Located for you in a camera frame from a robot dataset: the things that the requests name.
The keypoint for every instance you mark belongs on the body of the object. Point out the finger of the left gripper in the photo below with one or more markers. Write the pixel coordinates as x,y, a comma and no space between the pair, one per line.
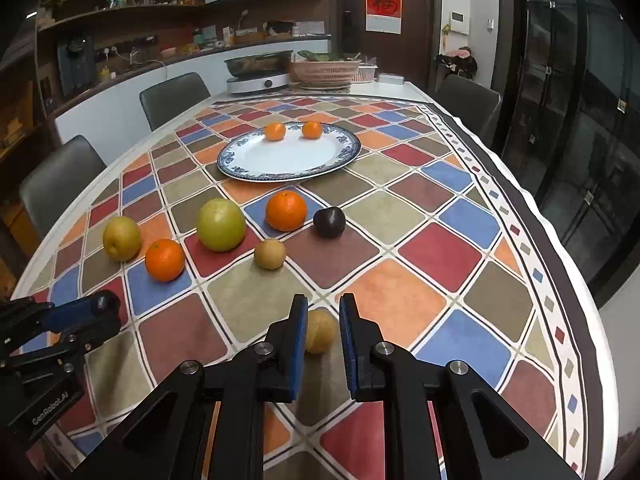
26,319

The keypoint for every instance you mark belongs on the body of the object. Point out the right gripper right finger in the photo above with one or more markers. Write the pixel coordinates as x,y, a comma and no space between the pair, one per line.
379,371

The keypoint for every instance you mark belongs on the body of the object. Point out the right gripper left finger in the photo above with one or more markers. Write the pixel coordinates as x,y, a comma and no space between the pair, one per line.
269,371

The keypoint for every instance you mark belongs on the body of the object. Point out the small brown pear front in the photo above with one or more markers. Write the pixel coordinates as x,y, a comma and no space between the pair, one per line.
321,331

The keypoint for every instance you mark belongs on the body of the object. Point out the small brown pear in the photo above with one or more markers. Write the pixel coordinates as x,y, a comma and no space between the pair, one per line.
321,331
270,254

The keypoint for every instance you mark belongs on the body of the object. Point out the yellow pear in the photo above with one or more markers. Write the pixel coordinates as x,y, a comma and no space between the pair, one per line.
122,239

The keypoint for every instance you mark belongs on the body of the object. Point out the large green apple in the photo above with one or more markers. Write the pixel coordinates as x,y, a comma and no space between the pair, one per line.
220,225

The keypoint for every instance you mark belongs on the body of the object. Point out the small orange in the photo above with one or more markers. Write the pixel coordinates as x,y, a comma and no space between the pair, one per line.
164,260

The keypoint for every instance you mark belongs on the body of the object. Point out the dark purple plum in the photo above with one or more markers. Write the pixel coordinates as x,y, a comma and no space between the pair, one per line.
330,222

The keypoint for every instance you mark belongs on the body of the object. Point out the grey chair near left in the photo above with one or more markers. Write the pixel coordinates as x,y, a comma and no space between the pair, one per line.
57,182

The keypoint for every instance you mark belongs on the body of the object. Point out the grey chair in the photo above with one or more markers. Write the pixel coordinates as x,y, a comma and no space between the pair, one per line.
57,182
476,106
163,102

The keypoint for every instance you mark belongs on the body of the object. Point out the colourful checkered tablecloth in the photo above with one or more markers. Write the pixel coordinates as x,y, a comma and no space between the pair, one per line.
442,249

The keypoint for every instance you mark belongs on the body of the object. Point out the blue white oval plate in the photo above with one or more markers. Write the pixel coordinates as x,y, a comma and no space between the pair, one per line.
253,158

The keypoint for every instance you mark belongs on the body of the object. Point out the white side counter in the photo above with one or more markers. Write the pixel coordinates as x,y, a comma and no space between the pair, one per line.
126,111

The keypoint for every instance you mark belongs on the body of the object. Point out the grey chair far left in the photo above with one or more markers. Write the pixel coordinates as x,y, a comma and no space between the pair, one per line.
163,102

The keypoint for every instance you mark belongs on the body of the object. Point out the black coffee machine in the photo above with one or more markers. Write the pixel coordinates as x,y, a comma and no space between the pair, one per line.
76,65

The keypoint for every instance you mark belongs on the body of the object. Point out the grey chair right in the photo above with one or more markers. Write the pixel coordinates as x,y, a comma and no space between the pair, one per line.
476,106

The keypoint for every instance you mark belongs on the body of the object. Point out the white induction cooker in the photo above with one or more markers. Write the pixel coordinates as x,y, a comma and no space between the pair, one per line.
251,85

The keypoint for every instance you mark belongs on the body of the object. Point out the small white box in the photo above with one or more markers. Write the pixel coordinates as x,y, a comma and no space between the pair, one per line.
391,79

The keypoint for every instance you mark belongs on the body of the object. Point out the small white basket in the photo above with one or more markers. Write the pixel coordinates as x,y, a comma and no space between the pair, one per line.
365,73

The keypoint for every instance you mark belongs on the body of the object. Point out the pink woven basket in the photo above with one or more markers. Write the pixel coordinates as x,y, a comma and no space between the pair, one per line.
325,74

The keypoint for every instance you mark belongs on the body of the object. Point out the steel pan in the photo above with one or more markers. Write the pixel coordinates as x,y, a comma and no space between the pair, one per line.
262,65

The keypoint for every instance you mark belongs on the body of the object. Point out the dark wooden door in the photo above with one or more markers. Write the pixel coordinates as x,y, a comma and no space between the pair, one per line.
398,35

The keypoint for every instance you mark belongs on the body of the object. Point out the red calendar poster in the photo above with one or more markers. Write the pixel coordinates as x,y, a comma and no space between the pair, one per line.
384,16

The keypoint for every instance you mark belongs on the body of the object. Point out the glass sliding door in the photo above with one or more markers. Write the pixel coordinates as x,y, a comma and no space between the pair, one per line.
571,129

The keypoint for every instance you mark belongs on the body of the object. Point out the white wall panel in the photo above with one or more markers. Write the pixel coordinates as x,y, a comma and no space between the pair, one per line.
459,23

